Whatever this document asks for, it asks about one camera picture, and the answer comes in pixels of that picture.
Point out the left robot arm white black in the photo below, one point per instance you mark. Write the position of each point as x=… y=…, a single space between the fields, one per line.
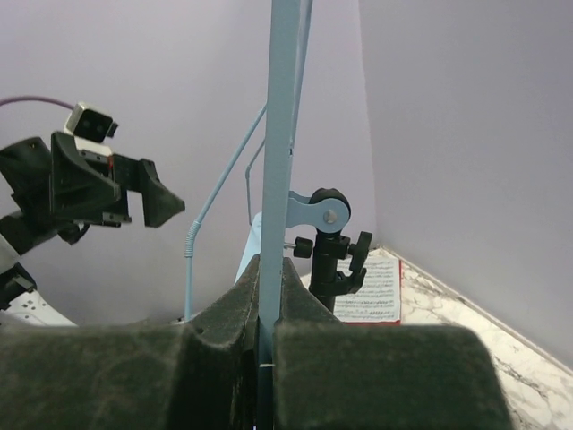
x=26 y=168

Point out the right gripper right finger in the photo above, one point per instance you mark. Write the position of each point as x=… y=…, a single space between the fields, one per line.
x=329 y=374

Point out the sheet music red folder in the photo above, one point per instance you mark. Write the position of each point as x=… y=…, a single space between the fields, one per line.
x=378 y=301

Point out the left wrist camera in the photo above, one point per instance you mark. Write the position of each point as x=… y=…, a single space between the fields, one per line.
x=90 y=127

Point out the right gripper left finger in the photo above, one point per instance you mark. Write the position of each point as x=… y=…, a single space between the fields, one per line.
x=125 y=363

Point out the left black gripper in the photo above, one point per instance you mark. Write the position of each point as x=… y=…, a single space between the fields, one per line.
x=91 y=188

